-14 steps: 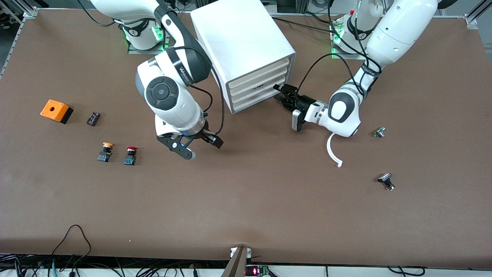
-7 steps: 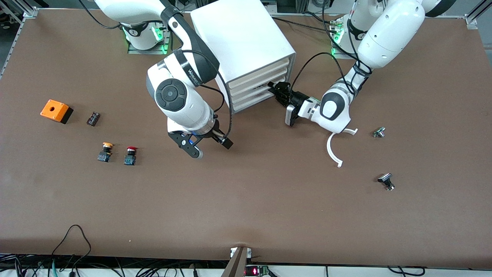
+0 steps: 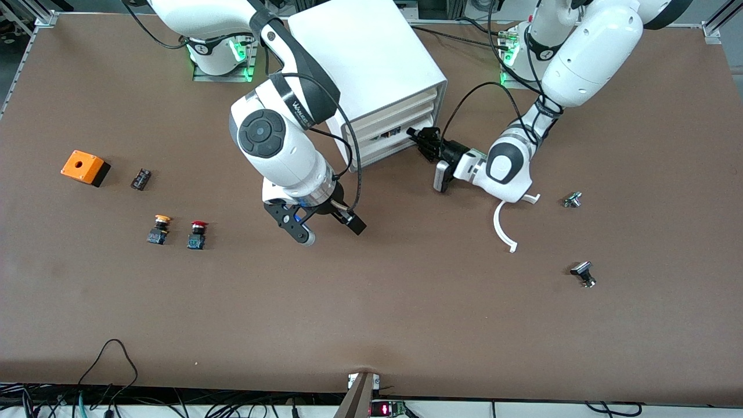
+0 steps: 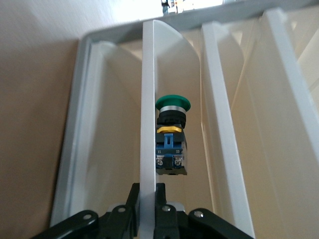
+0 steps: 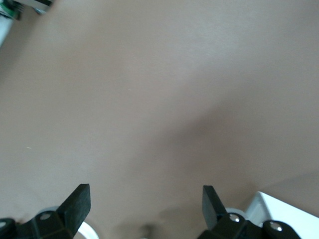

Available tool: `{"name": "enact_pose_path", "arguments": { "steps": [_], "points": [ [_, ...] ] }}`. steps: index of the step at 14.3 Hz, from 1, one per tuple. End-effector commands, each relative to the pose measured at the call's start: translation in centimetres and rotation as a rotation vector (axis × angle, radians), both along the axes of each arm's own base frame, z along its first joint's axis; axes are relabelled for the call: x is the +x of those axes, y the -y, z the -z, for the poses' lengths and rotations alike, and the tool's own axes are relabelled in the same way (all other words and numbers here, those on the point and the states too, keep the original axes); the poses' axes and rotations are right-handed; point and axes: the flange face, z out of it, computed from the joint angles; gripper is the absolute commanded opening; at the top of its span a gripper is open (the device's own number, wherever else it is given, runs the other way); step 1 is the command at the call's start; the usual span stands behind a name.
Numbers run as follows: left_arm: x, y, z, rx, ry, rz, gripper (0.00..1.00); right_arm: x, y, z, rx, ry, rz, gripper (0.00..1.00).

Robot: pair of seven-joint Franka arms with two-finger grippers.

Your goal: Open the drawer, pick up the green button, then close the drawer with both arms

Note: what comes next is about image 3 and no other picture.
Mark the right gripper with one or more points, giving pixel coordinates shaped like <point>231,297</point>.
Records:
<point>332,208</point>

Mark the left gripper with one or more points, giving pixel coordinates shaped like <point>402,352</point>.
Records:
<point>452,151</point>

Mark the beige cabinet drawer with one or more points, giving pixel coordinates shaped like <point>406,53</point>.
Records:
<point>371,143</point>
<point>389,114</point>
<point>371,154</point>
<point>389,125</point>

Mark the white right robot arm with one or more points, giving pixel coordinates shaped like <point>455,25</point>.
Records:
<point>273,133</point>

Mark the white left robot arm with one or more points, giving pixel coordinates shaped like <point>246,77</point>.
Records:
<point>592,52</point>

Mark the white drawer cabinet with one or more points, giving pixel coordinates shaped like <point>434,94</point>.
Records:
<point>360,52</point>

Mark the red push button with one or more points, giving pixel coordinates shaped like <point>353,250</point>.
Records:
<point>196,239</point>

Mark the yellow push button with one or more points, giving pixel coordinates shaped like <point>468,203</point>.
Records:
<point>158,235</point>

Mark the black push button white cap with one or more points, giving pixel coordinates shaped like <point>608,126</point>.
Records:
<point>582,270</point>

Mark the chrome T fitting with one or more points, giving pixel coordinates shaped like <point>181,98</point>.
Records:
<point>572,200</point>

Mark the circuit board with red display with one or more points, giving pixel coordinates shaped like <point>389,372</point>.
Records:
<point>384,410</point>

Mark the small black contact block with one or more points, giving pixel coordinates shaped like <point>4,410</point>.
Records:
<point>141,179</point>

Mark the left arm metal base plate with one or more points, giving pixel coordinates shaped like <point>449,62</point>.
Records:
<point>509,83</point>

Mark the white semicircular plastic bracket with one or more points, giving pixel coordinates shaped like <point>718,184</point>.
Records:
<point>497,226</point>

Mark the wooden camera post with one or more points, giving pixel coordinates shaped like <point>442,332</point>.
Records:
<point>357,400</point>

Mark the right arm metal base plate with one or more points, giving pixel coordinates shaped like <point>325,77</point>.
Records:
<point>223,77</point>

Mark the orange button enclosure box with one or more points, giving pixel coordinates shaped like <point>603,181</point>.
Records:
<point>81,165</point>

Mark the aluminium frame profile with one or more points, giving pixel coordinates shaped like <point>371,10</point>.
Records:
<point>45,19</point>
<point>711,32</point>

